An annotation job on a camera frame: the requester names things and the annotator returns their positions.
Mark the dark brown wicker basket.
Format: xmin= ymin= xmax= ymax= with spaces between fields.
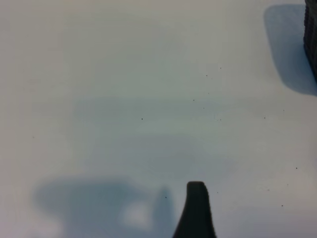
xmin=303 ymin=0 xmax=317 ymax=84

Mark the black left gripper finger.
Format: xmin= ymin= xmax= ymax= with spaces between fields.
xmin=172 ymin=180 xmax=219 ymax=238

